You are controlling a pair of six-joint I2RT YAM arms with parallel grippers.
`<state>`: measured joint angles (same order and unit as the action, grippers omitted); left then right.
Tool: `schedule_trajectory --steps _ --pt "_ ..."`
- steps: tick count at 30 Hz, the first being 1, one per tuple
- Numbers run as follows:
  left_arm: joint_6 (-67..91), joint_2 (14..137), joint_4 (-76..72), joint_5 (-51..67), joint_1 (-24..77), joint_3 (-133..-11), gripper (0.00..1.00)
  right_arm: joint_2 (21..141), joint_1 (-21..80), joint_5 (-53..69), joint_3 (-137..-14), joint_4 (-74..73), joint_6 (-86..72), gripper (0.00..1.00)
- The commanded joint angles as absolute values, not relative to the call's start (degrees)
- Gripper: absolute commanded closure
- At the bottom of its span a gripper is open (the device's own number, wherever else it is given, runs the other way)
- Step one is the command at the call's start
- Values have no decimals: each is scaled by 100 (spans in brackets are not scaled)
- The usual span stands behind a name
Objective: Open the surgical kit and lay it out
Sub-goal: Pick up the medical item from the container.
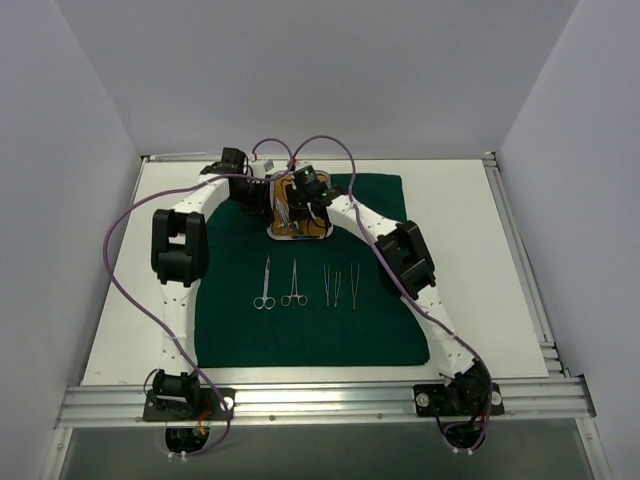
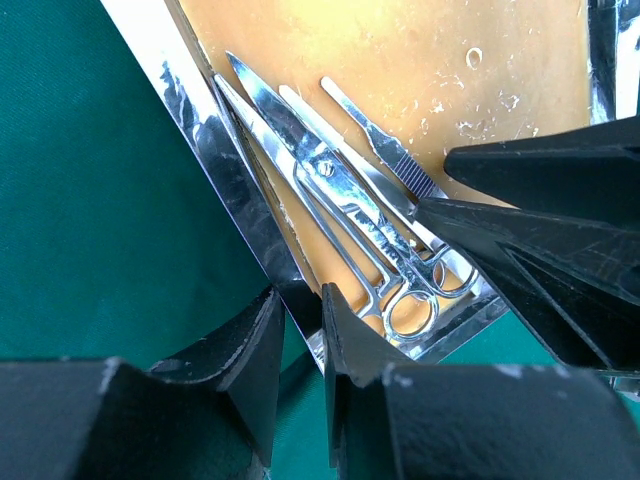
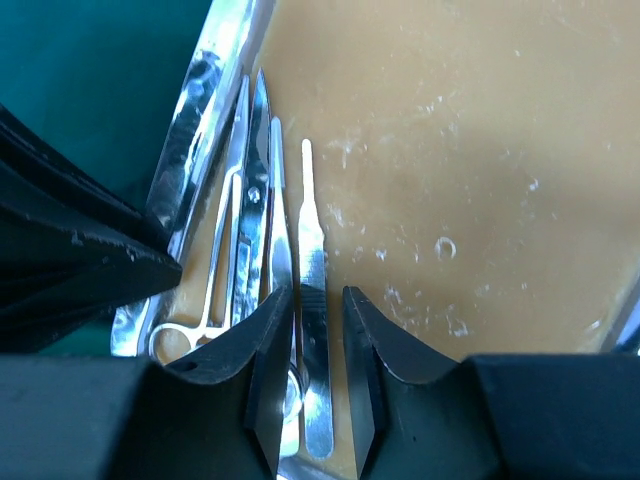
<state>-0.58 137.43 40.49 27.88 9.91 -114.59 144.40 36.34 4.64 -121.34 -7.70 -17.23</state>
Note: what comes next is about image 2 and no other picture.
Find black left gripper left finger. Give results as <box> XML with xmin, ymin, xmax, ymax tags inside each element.
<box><xmin>1</xmin><ymin>288</ymin><xmax>284</xmax><ymax>479</ymax></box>

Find steel tray with orange liner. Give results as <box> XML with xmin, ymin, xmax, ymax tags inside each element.
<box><xmin>104</xmin><ymin>1</ymin><xmax>639</xmax><ymax>377</ymax></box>

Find green surgical cloth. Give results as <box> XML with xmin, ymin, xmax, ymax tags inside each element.
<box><xmin>0</xmin><ymin>0</ymin><xmax>640</xmax><ymax>480</ymax></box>

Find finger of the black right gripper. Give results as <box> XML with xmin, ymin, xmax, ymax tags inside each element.
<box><xmin>416</xmin><ymin>199</ymin><xmax>639</xmax><ymax>373</ymax></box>
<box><xmin>444</xmin><ymin>116</ymin><xmax>639</xmax><ymax>225</ymax></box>

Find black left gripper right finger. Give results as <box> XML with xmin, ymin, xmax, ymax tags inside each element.
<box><xmin>322</xmin><ymin>283</ymin><xmax>639</xmax><ymax>479</ymax></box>

